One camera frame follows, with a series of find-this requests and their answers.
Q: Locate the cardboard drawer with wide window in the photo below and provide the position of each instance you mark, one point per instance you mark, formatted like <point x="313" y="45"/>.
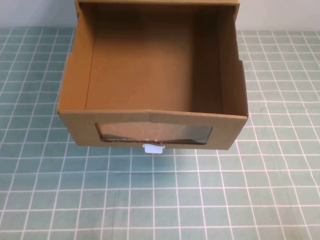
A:
<point x="150" y="75"/>

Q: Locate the cardboard shoe box shell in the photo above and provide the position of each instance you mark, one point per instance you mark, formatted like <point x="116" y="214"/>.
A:
<point x="155" y="1"/>

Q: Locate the green checked tablecloth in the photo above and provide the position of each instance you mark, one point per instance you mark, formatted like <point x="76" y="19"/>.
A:
<point x="155" y="200"/>

